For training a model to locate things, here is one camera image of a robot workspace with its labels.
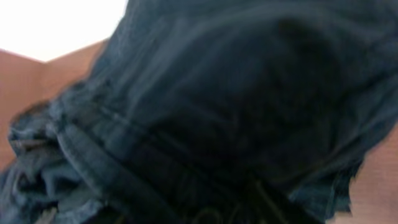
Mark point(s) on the navy blue shorts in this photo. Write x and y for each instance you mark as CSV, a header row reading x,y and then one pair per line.
x,y
228,111

